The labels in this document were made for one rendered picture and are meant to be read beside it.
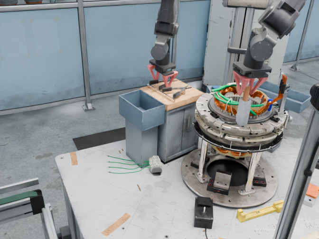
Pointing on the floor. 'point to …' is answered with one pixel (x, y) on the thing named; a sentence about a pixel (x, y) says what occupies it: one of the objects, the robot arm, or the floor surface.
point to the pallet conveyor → (27, 206)
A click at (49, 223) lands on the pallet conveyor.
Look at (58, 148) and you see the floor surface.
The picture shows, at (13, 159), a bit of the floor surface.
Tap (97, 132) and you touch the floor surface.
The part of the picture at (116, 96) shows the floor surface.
